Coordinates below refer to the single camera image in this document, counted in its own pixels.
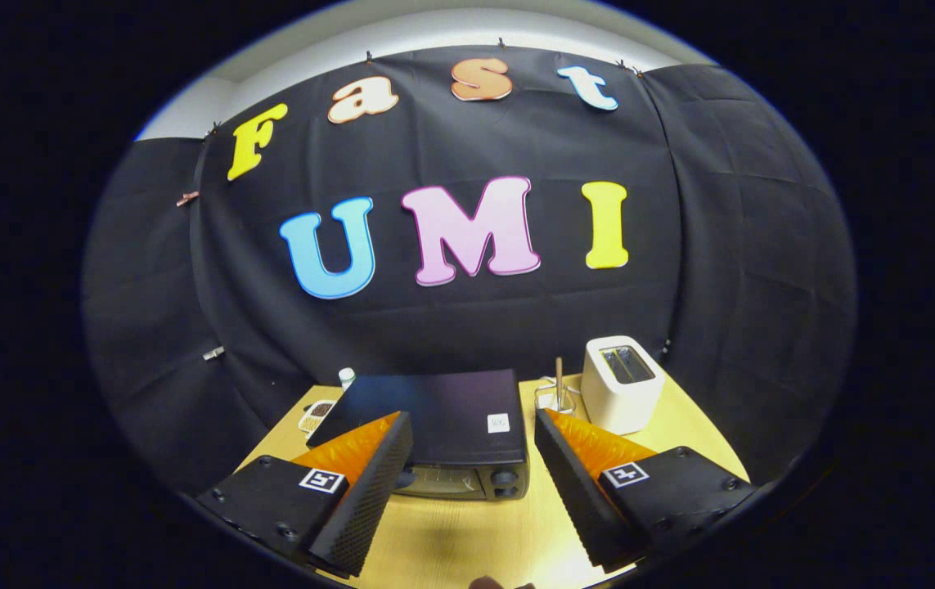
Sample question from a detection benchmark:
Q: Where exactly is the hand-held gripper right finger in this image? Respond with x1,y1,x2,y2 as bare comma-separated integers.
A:
533,407,758,573

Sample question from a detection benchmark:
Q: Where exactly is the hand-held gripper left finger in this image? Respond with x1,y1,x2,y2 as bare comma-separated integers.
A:
197,411,415,578

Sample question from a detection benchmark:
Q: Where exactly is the black toaster oven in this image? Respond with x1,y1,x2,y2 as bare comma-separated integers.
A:
306,368,531,501

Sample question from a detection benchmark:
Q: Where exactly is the white bread toaster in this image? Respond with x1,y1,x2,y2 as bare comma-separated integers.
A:
580,335,666,436

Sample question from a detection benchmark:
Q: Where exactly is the clear glass holder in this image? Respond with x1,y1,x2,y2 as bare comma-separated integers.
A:
534,384,577,416

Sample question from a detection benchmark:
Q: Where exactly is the small dish of seeds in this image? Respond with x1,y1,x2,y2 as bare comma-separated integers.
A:
298,398,339,434

